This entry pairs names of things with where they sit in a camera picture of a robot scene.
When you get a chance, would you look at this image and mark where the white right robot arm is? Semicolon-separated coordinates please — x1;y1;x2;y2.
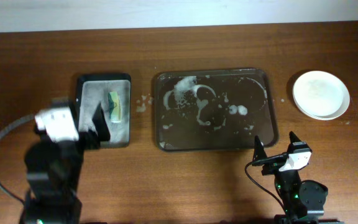
244;131;340;224

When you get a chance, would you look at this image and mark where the cream plastic plate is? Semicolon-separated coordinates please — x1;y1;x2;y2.
292;70;351;121

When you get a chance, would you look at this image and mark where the black soapy water tray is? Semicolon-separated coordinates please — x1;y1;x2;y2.
75;72;131;148

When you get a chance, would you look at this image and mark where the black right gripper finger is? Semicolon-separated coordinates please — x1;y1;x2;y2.
289;131;305;144
252;136;267;162

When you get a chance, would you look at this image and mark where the dark brown serving tray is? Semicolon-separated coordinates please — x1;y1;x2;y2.
154;68;279;152

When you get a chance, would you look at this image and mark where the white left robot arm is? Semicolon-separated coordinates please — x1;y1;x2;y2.
20;101;111;224

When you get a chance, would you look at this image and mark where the yellow green sponge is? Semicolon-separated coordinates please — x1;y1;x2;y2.
108;91;121;123

